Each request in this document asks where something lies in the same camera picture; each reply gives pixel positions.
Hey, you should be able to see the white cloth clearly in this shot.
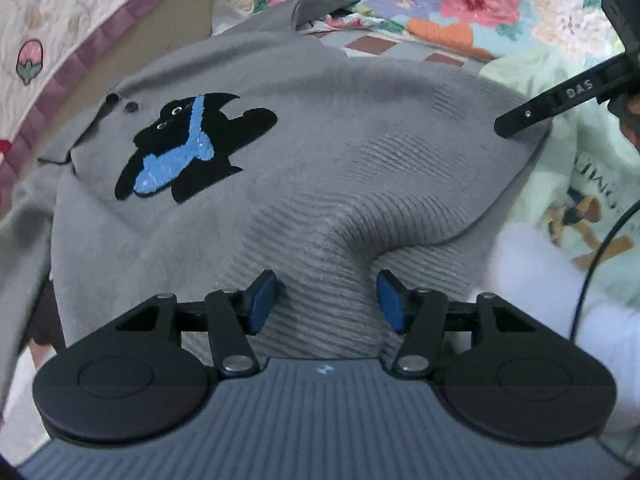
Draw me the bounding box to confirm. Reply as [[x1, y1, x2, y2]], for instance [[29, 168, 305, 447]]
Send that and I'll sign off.
[[470, 220, 640, 443]]

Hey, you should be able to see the floral patchwork quilt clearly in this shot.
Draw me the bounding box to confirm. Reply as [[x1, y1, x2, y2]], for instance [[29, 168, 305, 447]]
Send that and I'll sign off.
[[212, 0, 631, 91]]

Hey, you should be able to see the beige wooden headboard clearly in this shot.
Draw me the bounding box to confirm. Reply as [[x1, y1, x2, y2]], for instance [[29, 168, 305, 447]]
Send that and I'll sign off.
[[75, 0, 221, 106]]

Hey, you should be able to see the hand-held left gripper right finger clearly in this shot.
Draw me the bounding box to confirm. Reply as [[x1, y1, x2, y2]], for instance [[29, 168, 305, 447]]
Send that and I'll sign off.
[[376, 268, 539, 379]]

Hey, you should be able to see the white quilt with purple frill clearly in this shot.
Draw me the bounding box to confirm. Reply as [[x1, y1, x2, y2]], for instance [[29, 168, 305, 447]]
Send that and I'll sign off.
[[0, 0, 206, 211]]

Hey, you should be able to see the checked brown and grey bedsheet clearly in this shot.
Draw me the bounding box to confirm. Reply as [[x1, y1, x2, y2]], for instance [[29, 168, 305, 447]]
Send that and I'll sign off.
[[300, 16, 483, 69]]

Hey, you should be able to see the grey sweater with black cat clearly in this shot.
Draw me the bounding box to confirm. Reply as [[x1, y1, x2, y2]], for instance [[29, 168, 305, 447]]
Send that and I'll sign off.
[[0, 0, 554, 392]]

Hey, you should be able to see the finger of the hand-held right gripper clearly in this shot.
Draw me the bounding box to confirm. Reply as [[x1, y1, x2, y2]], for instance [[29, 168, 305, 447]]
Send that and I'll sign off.
[[494, 49, 640, 139]]

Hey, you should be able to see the black cable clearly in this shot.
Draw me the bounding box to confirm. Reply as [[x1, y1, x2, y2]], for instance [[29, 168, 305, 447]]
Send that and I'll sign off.
[[569, 201, 640, 342]]

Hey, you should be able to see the light green printed t-shirt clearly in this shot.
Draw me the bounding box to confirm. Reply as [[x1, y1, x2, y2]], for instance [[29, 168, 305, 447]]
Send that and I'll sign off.
[[480, 50, 640, 301]]

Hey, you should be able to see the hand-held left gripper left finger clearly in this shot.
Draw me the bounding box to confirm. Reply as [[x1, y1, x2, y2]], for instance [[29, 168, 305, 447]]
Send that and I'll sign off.
[[116, 269, 279, 379]]

